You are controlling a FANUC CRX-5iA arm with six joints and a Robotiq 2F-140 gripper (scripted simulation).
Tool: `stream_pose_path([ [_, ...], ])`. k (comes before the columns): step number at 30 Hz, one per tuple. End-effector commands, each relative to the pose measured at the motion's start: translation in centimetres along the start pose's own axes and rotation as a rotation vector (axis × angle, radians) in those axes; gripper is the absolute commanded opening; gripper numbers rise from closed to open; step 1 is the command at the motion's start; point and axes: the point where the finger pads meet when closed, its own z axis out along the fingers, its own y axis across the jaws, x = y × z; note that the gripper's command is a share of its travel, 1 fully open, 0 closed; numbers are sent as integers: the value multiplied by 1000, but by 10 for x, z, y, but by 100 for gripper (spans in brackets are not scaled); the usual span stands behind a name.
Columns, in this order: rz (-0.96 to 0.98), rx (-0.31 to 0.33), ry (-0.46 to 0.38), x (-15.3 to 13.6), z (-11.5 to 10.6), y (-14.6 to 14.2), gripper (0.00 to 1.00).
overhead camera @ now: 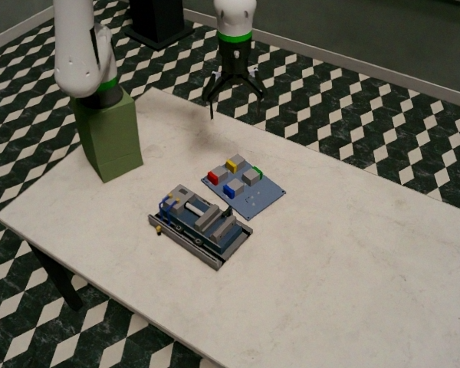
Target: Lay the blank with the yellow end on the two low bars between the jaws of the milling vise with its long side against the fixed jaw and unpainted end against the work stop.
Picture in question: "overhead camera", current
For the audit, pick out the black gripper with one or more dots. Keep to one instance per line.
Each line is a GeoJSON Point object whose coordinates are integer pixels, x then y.
{"type": "Point", "coordinates": [234, 67]}

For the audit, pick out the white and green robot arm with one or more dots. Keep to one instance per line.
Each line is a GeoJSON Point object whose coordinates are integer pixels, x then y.
{"type": "Point", "coordinates": [79, 72]}

